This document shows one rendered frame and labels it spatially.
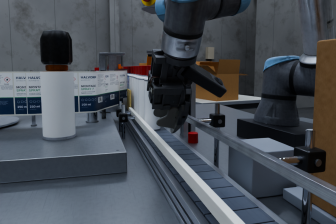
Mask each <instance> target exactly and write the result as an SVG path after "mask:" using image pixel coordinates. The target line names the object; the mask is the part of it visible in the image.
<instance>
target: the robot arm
mask: <svg viewBox="0 0 336 224"><path fill-rule="evenodd" d="M250 2H251V0H156V1H155V12H156V15H157V16H158V18H159V19H160V20H161V21H162V22H164V25H163V32H162V40H161V49H152V58H151V67H150V70H149V71H148V80H147V91H148V97H149V101H150V103H151V104H152V110H154V111H153V114H154V115H155V116H156V117H160V118H159V119H158V120H157V121H156V124H157V125H158V126H159V127H166V128H170V132H171V134H173V133H175V132H176V131H178V130H179V129H180V128H181V126H182V125H183V124H184V123H185V121H186V119H187V117H188V113H189V107H190V103H191V99H192V87H191V84H192V83H193V82H194V83H195V84H197V85H199V86H200V87H202V88H204V89H205V90H207V91H209V92H210V93H212V94H214V95H215V96H217V97H219V98H221V97H222V96H223V95H224V94H225V93H226V92H227V89H226V88H225V86H224V84H223V82H222V80H221V79H220V78H218V77H216V76H214V75H213V74H211V73H210V72H208V71H206V70H205V69H203V68H202V67H200V66H199V65H197V64H196V60H197V55H198V53H199V50H200V45H201V40H202V35H203V31H204V26H205V22H206V21H209V20H214V19H218V18H223V17H227V16H235V15H236V14H239V13H242V12H243V11H245V10H246V9H247V8H248V6H249V4H250ZM298 8H299V17H300V26H301V35H302V44H303V54H302V55H301V56H295V55H289V56H276V57H271V58H269V59H267V60H266V61H265V64H264V70H263V80H262V91H261V100H260V103H259V105H258V107H257V109H256V112H255V114H254V121H255V122H258V123H262V124H267V125H274V126H283V127H297V126H299V125H300V118H299V113H298V109H297V105H296V100H297V95H299V96H308V97H315V79H316V60H317V42H318V41H323V40H331V39H335V30H334V16H333V1H332V0H298Z"/></svg>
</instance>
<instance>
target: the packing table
mask: <svg viewBox="0 0 336 224"><path fill-rule="evenodd" d="M260 101H261V97H255V96H248V95H240V94H239V95H238V100H225V101H212V100H205V99H199V98H196V99H195V104H215V103H220V105H223V106H226V107H230V108H233V109H237V110H245V109H257V108H258V105H259V103H260Z"/></svg>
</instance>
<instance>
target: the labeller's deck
mask: <svg viewBox="0 0 336 224"><path fill-rule="evenodd" d="M13 116H14V117H17V118H19V121H18V122H16V123H14V124H11V125H8V126H4V127H0V184H1V183H13V182H24V181H35V180H47V179H58V178H70V177H81V176H92V175H104V174H115V173H126V172H127V152H126V149H125V147H124V144H123V142H122V139H121V137H120V134H119V132H118V129H117V127H116V124H115V122H114V119H113V117H112V114H111V112H106V118H104V119H103V118H102V112H100V111H98V112H97V120H98V122H96V123H86V120H87V113H75V133H76V136H75V137H73V138H70V139H65V140H45V139H43V123H42V115H35V123H36V124H37V126H31V124H32V116H31V115H13Z"/></svg>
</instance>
